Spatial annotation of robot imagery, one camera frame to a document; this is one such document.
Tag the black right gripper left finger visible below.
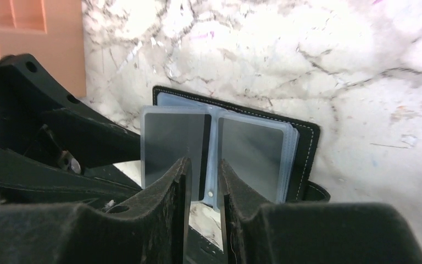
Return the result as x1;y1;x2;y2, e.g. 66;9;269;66
0;157;192;263

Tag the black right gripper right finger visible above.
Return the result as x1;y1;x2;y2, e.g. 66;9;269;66
218;161;422;263

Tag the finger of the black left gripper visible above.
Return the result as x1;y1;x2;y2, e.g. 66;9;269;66
0;148;141;210
0;54;140;168

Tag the black card holder wallet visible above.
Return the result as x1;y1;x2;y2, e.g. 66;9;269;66
141;86;330;211

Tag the black card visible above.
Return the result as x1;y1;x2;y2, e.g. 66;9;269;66
142;112;211;201
219;118;284;202

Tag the orange file organizer rack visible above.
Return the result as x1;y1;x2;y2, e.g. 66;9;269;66
0;0;86;97

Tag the black mounting rail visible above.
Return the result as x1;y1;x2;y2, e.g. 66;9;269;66
184;227;225;264

